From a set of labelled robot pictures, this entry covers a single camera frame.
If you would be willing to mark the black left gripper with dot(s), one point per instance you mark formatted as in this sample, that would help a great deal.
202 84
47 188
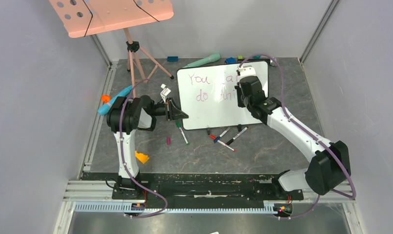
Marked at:
172 114

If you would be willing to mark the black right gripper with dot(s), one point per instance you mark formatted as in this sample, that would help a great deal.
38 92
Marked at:
248 82

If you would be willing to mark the white whiteboard black frame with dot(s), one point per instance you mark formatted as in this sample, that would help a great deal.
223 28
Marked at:
208 96

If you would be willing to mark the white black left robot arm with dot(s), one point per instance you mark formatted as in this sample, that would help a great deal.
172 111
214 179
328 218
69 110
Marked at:
126 116

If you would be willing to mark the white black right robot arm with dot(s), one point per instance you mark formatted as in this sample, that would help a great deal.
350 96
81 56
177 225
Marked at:
329 163

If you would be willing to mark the green whiteboard marker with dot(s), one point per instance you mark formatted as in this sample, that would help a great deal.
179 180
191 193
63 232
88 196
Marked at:
182 132

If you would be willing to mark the red whiteboard marker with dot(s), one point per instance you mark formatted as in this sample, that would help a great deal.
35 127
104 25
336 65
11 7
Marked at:
222 143

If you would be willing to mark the blue whiteboard marker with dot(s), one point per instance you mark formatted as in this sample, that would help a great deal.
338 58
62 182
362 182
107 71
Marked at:
222 135

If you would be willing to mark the black whiteboard marker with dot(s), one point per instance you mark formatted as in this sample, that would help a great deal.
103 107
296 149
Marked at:
236 136

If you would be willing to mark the blue toy brick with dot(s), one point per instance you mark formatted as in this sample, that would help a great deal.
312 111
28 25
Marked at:
230 60

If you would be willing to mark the teal flat piece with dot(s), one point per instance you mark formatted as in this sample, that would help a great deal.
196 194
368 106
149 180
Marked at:
210 59

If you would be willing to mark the blue rectangular block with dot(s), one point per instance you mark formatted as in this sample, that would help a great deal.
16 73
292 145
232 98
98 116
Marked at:
172 58

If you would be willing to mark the yellow stepped wedge block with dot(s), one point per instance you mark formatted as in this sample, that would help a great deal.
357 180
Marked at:
141 157

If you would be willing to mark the orange small toy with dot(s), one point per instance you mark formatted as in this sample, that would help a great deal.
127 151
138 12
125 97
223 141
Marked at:
105 98

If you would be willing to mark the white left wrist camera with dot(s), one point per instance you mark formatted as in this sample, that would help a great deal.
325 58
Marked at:
165 92

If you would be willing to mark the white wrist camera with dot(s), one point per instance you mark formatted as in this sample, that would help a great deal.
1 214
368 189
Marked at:
245 71
165 92

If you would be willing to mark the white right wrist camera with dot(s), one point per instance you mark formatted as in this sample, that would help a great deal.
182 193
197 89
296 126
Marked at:
245 71

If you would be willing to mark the blue toy recorder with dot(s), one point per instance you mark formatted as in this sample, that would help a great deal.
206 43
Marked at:
105 107

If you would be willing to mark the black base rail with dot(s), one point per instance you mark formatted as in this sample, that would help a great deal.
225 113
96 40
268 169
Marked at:
203 190

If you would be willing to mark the aluminium frame rails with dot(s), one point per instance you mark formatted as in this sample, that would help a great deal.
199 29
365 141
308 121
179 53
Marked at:
98 191

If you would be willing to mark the white toothed cable rail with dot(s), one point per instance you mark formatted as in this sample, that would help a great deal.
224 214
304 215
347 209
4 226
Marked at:
134 208

